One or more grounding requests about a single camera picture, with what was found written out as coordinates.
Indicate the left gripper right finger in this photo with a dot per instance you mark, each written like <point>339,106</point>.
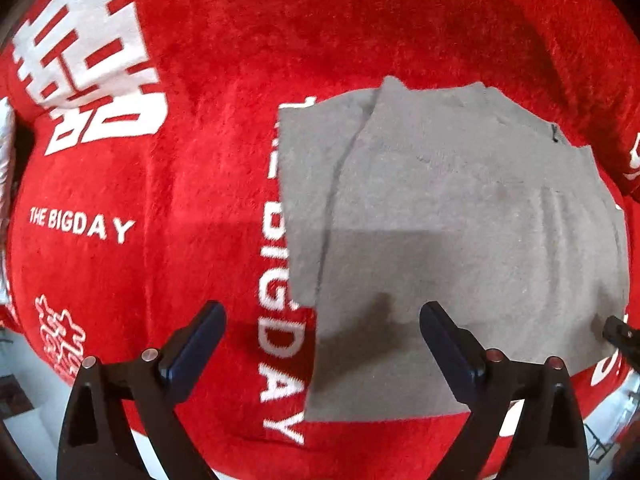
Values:
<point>549,441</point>

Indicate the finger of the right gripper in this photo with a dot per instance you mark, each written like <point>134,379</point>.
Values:
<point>623,337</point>

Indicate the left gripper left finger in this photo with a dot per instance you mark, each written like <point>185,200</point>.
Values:
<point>96,440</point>

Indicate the grey knit sweater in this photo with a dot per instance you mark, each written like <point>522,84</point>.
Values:
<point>393,197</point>

